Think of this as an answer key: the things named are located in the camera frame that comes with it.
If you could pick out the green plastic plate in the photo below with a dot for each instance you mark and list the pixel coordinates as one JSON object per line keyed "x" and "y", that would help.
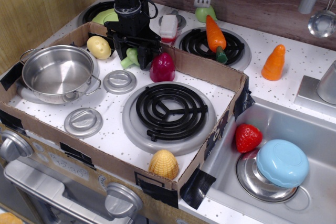
{"x": 108, "y": 15}

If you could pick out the hanging steel ladle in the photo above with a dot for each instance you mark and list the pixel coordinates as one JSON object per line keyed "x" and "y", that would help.
{"x": 322, "y": 23}

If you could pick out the right front oven knob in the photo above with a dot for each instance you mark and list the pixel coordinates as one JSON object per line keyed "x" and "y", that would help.
{"x": 121, "y": 201}

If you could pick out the orange toy cone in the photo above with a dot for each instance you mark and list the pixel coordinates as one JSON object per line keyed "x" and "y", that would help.
{"x": 274, "y": 65}

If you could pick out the yellow toy potato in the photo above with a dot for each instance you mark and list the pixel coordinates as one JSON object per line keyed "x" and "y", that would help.
{"x": 99, "y": 47}

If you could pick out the light blue plastic bowl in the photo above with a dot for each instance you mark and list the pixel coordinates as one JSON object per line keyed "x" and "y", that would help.
{"x": 283, "y": 163}

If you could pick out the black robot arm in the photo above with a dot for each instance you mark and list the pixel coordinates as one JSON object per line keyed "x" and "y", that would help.
{"x": 131, "y": 6}

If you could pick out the oven knob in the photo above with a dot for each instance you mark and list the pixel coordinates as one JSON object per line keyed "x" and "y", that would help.
{"x": 121, "y": 201}
{"x": 14, "y": 146}

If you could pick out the oven door handle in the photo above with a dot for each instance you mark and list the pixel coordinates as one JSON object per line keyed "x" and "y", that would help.
{"x": 49, "y": 190}

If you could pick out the dark red toy vegetable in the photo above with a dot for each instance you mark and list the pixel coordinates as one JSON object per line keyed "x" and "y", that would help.
{"x": 162, "y": 68}

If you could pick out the orange object bottom left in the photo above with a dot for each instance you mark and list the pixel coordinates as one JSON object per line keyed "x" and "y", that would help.
{"x": 9, "y": 218}

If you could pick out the green toy broccoli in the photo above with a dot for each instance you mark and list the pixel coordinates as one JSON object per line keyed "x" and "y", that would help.
{"x": 131, "y": 58}

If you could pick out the orange toy carrot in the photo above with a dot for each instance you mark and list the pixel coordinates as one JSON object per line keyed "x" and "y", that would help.
{"x": 216, "y": 40}

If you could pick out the silver stove knob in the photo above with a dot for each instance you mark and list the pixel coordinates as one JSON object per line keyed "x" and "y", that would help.
{"x": 83, "y": 123}
{"x": 119, "y": 82}

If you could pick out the back left black burner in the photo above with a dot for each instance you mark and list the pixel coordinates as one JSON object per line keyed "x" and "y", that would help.
{"x": 91, "y": 12}

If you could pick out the steel bowl in sink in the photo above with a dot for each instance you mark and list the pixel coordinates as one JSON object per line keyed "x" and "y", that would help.
{"x": 256, "y": 184}

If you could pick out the yellow toy corn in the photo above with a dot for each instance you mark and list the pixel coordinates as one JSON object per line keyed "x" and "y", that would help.
{"x": 164, "y": 164}

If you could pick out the front right black burner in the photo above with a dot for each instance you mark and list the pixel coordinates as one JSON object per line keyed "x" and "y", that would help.
{"x": 168, "y": 116}

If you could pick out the upper silver stove knob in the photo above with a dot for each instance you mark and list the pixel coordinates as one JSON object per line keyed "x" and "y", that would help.
{"x": 119, "y": 82}

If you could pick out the green toy pear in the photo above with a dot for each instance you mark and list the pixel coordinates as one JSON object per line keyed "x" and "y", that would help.
{"x": 201, "y": 13}

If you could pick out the red toy strawberry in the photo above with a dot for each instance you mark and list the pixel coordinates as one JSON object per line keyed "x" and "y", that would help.
{"x": 247, "y": 138}

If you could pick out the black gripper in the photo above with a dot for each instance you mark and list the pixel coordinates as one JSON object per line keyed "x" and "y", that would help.
{"x": 133, "y": 30}

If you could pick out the cardboard fence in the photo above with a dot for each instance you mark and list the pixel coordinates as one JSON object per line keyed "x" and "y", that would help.
{"x": 193, "y": 184}

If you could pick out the steel sink basin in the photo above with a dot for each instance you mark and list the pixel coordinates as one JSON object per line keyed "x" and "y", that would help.
{"x": 314, "y": 201}

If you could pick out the black burner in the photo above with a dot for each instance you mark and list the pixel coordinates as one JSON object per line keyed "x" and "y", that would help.
{"x": 91, "y": 12}
{"x": 168, "y": 116}
{"x": 237, "y": 50}

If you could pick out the back right black burner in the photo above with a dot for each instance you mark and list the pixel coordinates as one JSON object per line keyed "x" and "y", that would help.
{"x": 237, "y": 50}

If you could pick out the left front oven knob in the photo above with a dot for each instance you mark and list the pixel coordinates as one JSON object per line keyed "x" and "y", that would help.
{"x": 14, "y": 146}

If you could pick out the steel cooking pot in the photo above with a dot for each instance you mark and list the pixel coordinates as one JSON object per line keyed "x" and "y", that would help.
{"x": 59, "y": 74}

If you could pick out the lower silver stove knob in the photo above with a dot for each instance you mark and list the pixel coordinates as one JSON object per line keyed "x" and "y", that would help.
{"x": 83, "y": 123}

